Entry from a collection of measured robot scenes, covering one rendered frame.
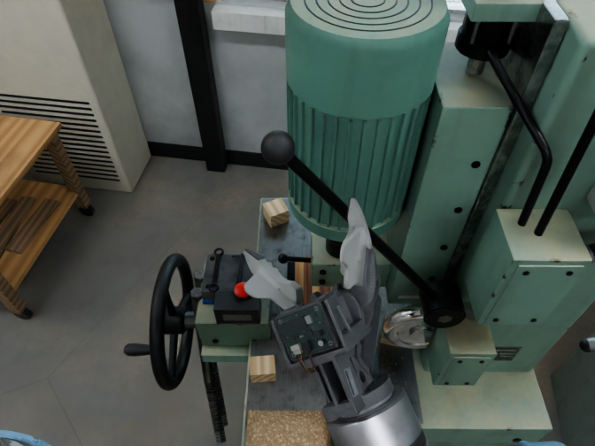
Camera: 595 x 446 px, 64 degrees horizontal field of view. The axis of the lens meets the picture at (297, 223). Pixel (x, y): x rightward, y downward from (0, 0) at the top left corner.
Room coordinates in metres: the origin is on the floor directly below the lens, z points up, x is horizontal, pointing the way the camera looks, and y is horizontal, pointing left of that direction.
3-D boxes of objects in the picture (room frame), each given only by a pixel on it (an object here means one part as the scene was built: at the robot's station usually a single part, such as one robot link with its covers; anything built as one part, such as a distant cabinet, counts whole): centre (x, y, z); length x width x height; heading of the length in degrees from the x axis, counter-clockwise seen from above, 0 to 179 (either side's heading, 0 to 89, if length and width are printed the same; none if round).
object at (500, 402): (0.50, -0.20, 0.76); 0.57 x 0.45 x 0.09; 90
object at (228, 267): (0.48, 0.12, 0.99); 0.13 x 0.11 x 0.06; 0
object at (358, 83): (0.51, -0.07, 1.35); 0.18 x 0.18 x 0.31
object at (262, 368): (0.35, 0.06, 0.92); 0.04 x 0.04 x 0.03; 5
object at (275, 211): (0.72, 0.05, 0.92); 0.05 x 0.04 x 0.04; 116
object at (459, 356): (0.35, -0.26, 1.02); 0.09 x 0.07 x 0.12; 0
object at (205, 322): (0.49, 0.12, 0.91); 0.15 x 0.14 x 0.09; 0
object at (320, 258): (0.50, -0.09, 1.03); 0.14 x 0.07 x 0.09; 90
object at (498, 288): (0.35, -0.29, 1.22); 0.09 x 0.08 x 0.15; 90
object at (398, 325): (0.38, -0.20, 1.02); 0.12 x 0.03 x 0.12; 90
